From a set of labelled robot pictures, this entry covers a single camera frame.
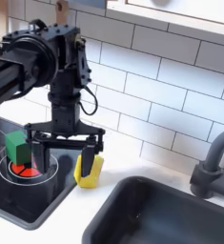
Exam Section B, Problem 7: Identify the green toy block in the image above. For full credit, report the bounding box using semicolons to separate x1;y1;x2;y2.
4;130;32;167

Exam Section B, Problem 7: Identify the black toy stove top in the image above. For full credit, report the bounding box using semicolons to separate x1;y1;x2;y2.
0;113;83;231

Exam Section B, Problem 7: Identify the yellow toy block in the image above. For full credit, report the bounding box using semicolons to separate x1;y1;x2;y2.
72;153;105;190

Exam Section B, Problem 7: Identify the dark grey tap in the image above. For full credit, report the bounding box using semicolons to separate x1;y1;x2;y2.
189;127;224;202

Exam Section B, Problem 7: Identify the slotted wooden spatula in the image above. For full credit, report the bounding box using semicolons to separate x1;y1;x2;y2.
0;0;10;39

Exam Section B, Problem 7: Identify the light wooden shelf frame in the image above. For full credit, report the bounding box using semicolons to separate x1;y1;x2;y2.
105;0;224;50

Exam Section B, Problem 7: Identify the dark grey sink basin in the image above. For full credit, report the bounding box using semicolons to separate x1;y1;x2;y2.
81;175;224;244

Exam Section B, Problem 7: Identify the wooden spoon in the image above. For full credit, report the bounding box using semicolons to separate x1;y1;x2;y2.
54;0;71;26

